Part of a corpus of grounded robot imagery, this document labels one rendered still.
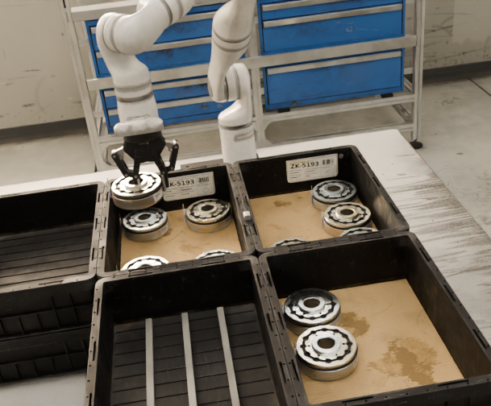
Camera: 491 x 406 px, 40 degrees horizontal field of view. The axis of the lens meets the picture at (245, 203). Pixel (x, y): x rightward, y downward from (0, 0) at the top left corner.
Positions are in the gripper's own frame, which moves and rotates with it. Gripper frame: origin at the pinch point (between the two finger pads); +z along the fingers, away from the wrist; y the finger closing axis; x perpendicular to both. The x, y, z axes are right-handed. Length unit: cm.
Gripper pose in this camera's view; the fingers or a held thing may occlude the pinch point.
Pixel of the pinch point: (151, 184)
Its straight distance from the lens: 140.9
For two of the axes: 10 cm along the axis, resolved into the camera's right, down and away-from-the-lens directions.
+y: -9.9, 1.6, -0.7
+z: 1.0, 8.6, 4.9
